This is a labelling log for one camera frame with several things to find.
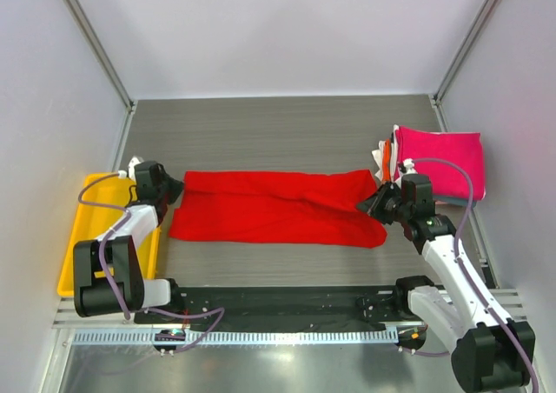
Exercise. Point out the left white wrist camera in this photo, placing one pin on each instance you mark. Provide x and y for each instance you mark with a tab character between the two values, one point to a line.
130	171

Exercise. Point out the red t shirt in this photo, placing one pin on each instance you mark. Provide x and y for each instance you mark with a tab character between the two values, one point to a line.
277	207

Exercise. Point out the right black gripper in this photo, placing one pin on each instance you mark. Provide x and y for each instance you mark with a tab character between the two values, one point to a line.
381	204

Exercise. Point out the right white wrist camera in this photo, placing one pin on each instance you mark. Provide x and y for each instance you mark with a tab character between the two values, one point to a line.
406	167

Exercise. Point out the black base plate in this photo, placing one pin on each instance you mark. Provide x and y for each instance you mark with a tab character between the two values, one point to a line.
299	309

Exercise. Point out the left aluminium frame post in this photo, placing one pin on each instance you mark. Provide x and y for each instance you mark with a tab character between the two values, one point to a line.
82	21

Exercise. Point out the folded orange t shirt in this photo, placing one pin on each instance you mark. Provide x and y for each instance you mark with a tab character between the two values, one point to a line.
388	160

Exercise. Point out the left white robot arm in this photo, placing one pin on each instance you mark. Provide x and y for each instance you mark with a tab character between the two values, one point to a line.
107	277

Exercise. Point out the aluminium frame post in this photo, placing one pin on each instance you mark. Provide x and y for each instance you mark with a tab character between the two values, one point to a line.
481	20
82	21

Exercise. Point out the folded white t shirt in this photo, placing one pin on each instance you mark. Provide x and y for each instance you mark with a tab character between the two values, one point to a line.
376	154

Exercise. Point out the folded pink t shirt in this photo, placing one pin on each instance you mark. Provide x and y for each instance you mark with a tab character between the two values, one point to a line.
454	162

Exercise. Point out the folded grey-blue t shirt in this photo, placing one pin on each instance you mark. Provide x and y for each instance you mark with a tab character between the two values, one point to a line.
456	201

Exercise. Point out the yellow plastic bin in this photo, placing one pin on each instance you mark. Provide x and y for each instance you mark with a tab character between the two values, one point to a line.
91	222

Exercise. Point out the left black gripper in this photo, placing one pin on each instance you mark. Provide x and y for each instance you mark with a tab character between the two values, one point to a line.
176	187

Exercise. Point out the slotted white cable duct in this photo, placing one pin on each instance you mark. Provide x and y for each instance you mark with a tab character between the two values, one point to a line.
169	337

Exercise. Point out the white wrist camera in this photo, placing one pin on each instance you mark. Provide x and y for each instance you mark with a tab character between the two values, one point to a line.
130	171
406	167

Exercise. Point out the right aluminium frame post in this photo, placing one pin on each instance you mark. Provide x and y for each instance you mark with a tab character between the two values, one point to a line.
481	20

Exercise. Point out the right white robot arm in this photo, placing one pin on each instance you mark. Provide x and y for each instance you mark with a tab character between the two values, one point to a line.
488	349

